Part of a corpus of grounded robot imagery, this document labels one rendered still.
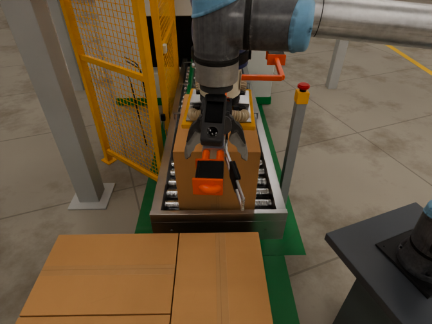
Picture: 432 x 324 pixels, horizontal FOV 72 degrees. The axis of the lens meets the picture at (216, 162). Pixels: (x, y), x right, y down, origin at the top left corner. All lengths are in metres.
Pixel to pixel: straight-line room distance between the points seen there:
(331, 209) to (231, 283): 1.38
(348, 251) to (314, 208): 1.22
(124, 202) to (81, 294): 1.20
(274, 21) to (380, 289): 0.99
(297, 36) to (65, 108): 1.75
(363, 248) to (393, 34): 0.85
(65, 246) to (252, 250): 0.89
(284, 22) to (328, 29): 0.18
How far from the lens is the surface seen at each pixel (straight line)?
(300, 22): 0.57
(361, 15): 0.73
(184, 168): 1.41
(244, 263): 1.43
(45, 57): 2.02
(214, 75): 0.60
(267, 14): 0.57
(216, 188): 0.71
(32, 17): 1.97
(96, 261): 1.53
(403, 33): 0.77
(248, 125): 1.18
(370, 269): 1.30
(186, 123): 1.19
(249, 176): 1.44
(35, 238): 2.55
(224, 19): 0.57
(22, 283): 2.34
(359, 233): 1.40
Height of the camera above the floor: 1.74
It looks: 38 degrees down
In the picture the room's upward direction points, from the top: straight up
